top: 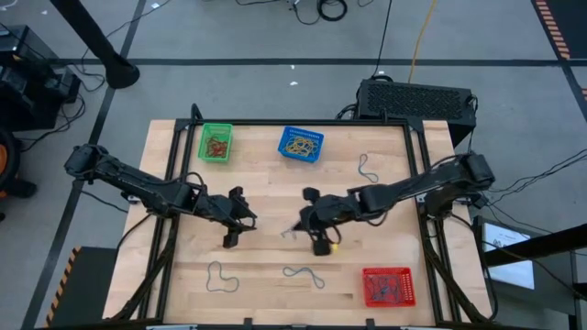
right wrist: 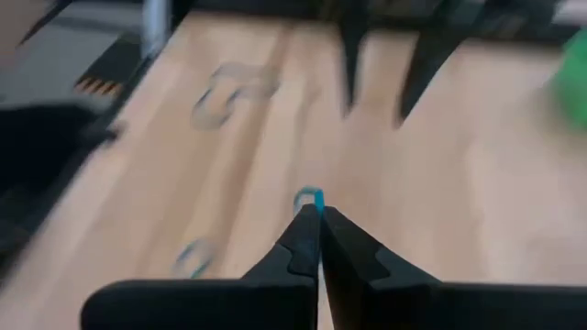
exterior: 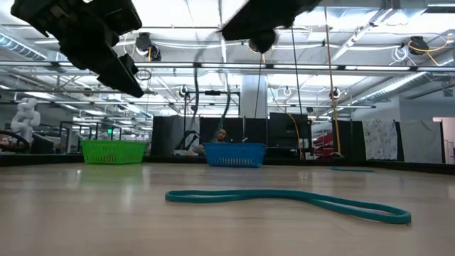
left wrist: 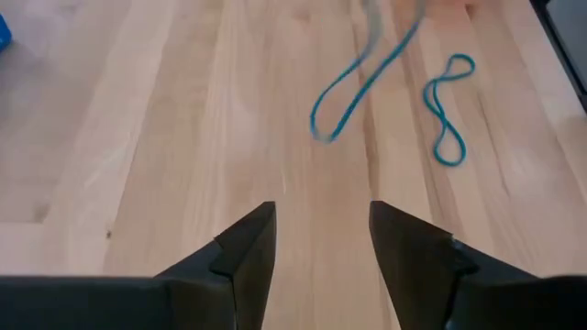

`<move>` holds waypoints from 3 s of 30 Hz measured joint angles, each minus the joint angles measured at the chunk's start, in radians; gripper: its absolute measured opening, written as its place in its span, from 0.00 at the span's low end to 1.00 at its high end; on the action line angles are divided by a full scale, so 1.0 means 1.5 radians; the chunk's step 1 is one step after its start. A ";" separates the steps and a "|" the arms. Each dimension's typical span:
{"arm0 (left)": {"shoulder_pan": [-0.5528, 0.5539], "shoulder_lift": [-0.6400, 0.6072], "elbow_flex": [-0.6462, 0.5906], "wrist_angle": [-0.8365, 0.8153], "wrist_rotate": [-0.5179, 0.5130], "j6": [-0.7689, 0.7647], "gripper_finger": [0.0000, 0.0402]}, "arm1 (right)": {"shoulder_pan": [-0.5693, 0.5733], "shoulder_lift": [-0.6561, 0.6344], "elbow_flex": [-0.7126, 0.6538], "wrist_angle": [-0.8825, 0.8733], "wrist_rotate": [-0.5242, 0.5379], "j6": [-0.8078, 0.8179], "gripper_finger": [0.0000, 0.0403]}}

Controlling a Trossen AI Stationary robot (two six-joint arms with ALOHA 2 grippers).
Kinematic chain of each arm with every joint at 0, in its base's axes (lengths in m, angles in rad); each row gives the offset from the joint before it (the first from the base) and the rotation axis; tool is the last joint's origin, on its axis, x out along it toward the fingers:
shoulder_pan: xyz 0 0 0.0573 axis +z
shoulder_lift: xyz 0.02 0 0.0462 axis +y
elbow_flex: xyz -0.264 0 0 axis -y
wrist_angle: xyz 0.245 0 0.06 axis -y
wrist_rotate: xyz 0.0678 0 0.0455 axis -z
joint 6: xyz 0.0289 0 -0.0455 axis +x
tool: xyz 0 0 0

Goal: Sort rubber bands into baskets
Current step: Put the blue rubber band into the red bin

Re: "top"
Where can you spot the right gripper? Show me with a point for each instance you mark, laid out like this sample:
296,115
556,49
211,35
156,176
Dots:
330,211

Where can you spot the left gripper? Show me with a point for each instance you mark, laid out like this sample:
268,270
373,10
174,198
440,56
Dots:
220,208

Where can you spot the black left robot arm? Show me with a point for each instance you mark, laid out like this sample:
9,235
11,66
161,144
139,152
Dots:
137,183

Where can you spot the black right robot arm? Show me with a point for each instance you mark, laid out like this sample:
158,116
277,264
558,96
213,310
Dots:
413,185

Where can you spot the red plastic basket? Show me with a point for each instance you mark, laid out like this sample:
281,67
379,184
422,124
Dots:
369,274

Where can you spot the blue plastic basket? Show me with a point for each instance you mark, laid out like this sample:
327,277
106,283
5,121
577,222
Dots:
300,133

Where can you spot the green plastic basket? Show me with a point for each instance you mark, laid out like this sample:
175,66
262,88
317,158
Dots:
215,128

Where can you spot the black perforated computer case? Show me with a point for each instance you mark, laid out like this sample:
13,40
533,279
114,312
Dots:
413,98

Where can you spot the black mat yellow hazard stripe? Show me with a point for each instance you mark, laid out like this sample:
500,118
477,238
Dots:
87,293

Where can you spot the black pole stand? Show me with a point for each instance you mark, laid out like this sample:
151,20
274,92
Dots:
117,71

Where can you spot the monitor with white screen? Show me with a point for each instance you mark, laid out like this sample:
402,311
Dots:
509,275

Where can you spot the black orange wheeled device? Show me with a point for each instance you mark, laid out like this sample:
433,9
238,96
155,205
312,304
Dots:
18,188

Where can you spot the black beam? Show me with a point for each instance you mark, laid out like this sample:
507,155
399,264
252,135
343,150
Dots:
541,245

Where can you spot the black equipment rack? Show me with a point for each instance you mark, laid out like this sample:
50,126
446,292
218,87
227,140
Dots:
27,91

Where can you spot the black mat orange stripes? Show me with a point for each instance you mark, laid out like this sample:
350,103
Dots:
573,23

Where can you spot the black metal table frame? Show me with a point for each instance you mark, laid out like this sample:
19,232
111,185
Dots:
298,122

